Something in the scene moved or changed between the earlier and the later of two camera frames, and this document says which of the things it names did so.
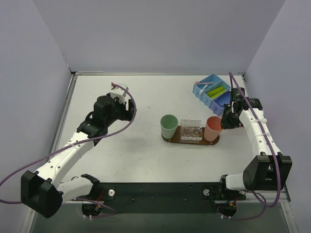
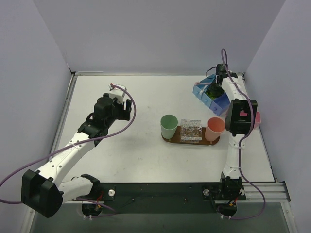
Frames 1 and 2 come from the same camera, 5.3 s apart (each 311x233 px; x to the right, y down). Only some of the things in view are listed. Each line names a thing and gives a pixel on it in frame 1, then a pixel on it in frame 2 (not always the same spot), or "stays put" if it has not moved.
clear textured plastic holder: x=191 y=131 stays put
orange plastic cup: x=213 y=128 stays put
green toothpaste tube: x=214 y=91 stays put
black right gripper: x=226 y=119 → x=215 y=88
